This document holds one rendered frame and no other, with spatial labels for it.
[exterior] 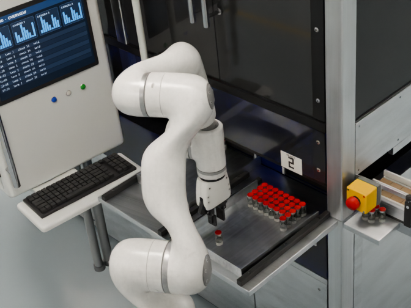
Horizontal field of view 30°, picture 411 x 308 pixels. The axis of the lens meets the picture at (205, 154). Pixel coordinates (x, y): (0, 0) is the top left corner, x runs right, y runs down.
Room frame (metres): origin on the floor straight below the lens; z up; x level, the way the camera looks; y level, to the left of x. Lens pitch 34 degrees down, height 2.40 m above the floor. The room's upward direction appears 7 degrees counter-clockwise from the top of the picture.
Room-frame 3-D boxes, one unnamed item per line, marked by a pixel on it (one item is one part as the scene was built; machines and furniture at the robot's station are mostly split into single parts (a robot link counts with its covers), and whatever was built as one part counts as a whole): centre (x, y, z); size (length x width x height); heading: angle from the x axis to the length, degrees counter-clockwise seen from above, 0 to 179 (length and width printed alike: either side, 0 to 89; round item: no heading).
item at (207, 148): (1.77, -0.01, 1.24); 0.09 x 0.08 x 0.13; 72
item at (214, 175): (1.77, -0.01, 1.16); 0.09 x 0.08 x 0.03; 130
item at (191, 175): (2.15, 0.03, 0.90); 0.34 x 0.26 x 0.04; 130
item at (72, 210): (2.28, 0.47, 0.79); 0.45 x 0.28 x 0.03; 125
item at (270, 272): (1.97, -0.03, 0.87); 0.70 x 0.48 x 0.02; 40
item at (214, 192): (1.77, -0.01, 1.10); 0.10 x 0.08 x 0.11; 130
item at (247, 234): (1.81, -0.11, 0.90); 0.34 x 0.26 x 0.04; 130
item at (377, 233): (1.79, -0.49, 0.87); 0.14 x 0.13 x 0.02; 130
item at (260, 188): (1.90, -0.21, 0.90); 0.18 x 0.02 x 0.05; 40
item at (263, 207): (1.87, -0.18, 0.90); 0.18 x 0.02 x 0.05; 40
